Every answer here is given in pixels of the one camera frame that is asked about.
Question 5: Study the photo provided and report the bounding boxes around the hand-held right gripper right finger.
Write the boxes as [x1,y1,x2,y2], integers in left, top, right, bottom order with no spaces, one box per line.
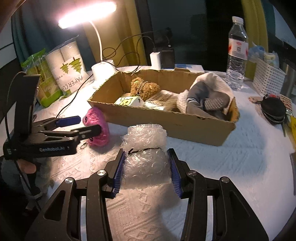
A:
[166,148,270,241]

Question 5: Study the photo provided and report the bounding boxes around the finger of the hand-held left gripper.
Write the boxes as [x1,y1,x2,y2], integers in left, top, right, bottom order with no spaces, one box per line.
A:
[39,125,102,142]
[33,115,81,131]

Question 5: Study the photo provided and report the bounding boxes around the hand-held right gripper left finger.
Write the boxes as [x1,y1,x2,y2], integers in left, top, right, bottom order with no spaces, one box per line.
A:
[24,148,127,241]

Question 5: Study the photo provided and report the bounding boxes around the pink plush toy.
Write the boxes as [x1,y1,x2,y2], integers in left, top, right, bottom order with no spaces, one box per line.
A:
[80,107,110,150]

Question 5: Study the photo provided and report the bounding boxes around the bubble wrap roll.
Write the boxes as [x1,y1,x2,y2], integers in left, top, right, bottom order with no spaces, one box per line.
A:
[121,124,173,190]

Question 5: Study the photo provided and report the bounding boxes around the small green-print tissue packet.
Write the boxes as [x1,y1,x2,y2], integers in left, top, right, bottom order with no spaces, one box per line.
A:
[114,96,144,107]

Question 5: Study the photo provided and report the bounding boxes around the cardboard box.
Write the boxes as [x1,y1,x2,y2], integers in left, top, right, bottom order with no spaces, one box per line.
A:
[87,69,240,147]

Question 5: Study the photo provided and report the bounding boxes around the brown plush toy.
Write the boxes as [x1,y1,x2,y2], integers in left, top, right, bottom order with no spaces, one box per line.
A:
[130,77,161,102]

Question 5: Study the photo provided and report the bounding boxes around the clear packet of cotton swabs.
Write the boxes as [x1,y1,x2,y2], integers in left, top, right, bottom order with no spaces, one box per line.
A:
[144,90,181,112]

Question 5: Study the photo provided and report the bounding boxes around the grey sock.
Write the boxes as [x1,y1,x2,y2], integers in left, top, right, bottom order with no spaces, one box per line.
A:
[186,82,232,120]

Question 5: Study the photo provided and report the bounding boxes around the white towel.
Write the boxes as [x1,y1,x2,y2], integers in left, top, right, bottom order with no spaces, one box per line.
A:
[177,72,235,115]

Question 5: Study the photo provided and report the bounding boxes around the person's left hand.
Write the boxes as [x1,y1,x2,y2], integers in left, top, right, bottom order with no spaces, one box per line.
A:
[16,159,37,174]

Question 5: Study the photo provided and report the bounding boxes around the green snack packet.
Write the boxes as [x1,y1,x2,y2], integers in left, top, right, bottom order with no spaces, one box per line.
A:
[21,48,64,108]

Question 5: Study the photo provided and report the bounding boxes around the white paper cup pack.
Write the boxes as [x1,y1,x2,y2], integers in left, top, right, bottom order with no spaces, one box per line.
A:
[45,37,88,96]

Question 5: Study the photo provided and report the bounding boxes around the white desk lamp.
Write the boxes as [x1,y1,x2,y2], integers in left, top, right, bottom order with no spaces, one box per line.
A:
[58,1,117,90]

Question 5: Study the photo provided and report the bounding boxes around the white tablecloth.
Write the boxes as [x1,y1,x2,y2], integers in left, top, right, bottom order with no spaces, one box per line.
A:
[2,64,296,241]

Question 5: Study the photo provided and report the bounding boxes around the wide teal curtain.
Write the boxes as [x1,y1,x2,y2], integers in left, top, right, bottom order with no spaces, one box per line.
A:
[11,0,93,77]

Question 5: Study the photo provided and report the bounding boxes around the white charger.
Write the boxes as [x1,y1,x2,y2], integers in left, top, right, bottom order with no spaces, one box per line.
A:
[150,52,162,69]

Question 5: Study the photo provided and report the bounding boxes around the wide yellow curtain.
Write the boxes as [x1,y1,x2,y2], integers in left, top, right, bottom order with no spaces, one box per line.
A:
[82,0,148,67]

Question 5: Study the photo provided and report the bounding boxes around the black charger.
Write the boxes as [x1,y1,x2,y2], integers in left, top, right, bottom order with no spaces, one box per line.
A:
[160,45,175,69]

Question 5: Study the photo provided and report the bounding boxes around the black round pouch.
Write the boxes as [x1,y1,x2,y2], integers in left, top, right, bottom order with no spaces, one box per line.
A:
[261,95,287,124]

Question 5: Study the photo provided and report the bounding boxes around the clear water bottle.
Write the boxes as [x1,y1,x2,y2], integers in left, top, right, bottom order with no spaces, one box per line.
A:
[226,16,249,91]

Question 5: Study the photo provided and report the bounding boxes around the yellow plastic bag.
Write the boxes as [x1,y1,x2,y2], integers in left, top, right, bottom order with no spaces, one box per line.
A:
[287,115,296,151]

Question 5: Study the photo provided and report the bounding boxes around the white plastic basket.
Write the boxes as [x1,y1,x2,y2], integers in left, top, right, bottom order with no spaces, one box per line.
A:
[248,56,287,96]

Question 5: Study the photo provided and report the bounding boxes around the sticker card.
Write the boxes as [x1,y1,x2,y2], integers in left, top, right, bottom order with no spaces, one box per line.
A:
[279,94,292,112]

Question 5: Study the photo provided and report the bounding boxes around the dark window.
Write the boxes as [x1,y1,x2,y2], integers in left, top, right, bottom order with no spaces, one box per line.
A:
[135,0,243,67]

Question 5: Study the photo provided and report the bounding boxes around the snack packets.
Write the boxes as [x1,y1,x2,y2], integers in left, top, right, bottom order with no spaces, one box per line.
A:
[248,43,280,67]

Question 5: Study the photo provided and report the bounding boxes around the narrow yellow curtain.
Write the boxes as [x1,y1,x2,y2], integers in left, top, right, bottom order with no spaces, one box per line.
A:
[240,0,269,54]

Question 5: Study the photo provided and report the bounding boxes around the black lamp cable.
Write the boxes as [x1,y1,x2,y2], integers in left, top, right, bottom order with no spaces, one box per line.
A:
[55,72,94,118]

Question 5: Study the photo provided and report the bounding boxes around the black charger cable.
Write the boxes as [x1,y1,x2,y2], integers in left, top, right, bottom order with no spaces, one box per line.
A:
[102,28,173,67]

